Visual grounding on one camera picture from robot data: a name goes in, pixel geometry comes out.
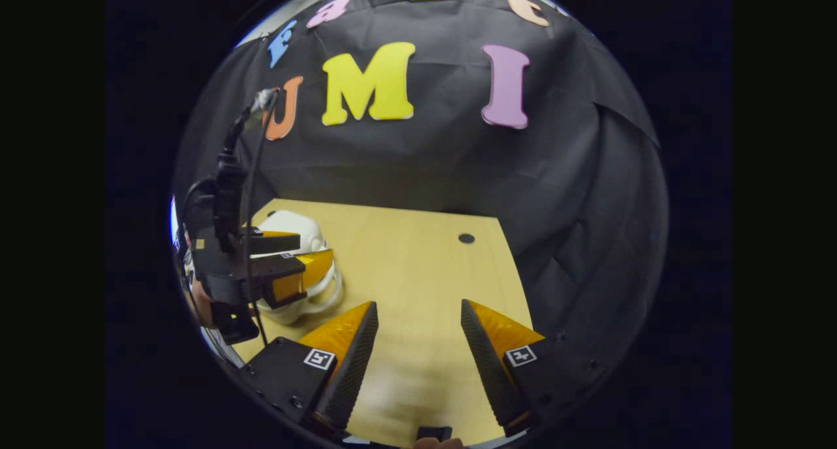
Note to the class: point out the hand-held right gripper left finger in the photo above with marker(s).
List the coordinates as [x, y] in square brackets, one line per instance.
[353, 370]

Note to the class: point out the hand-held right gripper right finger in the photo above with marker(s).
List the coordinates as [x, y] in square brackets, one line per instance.
[490, 370]

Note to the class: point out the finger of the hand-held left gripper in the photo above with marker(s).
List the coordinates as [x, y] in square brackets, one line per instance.
[307, 272]
[274, 243]

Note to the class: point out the white suitcase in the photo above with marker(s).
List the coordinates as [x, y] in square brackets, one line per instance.
[294, 223]

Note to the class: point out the black table grommet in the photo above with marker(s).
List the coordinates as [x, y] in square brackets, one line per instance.
[466, 238]

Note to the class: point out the black backdrop cloth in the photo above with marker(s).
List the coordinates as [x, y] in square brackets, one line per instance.
[444, 161]

